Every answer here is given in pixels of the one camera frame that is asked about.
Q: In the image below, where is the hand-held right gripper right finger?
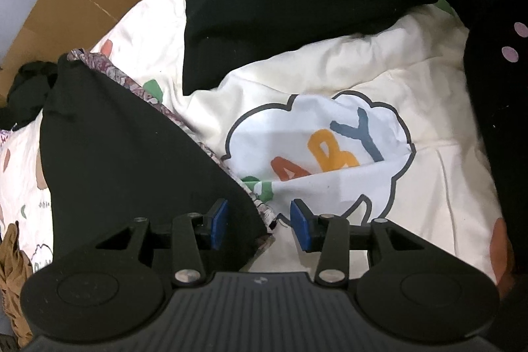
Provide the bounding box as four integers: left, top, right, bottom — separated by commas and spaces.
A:
290, 199, 491, 287

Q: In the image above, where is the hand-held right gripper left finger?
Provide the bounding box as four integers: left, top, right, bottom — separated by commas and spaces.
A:
31, 197, 229, 287

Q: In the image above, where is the floral patterned garment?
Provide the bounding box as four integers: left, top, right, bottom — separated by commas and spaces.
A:
39, 49, 278, 283

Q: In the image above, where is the white printed bedsheet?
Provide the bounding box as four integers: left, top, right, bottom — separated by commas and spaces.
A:
0, 0, 521, 295

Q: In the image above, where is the crumpled olive garment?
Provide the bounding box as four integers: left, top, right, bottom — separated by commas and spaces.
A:
0, 222, 36, 348

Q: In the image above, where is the folded black garment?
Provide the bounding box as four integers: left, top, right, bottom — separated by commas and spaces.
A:
181, 0, 441, 98

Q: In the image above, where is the crumpled black garment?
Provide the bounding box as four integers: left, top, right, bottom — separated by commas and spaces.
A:
6, 61, 59, 131

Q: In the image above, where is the person's black paw-print clothing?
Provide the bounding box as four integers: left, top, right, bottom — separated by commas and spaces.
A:
437, 0, 528, 295

